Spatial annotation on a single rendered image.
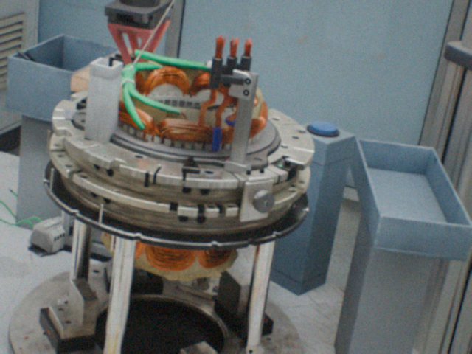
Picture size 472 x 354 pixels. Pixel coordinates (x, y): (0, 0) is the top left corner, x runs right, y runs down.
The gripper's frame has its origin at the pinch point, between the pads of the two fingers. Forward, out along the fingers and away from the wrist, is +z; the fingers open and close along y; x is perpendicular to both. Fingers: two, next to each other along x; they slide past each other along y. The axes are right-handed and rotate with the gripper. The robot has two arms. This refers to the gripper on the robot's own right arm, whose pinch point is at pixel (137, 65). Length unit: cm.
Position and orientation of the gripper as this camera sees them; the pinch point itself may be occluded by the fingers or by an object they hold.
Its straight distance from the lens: 144.5
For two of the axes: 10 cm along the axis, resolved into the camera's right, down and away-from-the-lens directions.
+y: -3.2, 3.7, -8.7
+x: 9.4, 2.1, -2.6
